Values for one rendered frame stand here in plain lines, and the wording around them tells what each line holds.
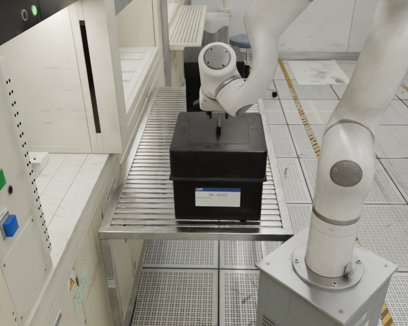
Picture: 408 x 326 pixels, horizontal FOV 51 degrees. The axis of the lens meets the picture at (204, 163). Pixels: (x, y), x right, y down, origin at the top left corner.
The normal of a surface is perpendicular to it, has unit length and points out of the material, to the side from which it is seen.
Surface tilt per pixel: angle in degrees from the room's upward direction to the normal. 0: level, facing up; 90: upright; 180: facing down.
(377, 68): 88
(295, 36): 90
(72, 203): 0
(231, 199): 90
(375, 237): 0
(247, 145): 0
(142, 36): 90
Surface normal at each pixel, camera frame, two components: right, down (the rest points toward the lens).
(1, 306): 1.00, 0.00
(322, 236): -0.63, 0.40
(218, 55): -0.04, -0.26
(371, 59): -0.82, 0.19
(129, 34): -0.04, 0.50
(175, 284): -0.01, -0.87
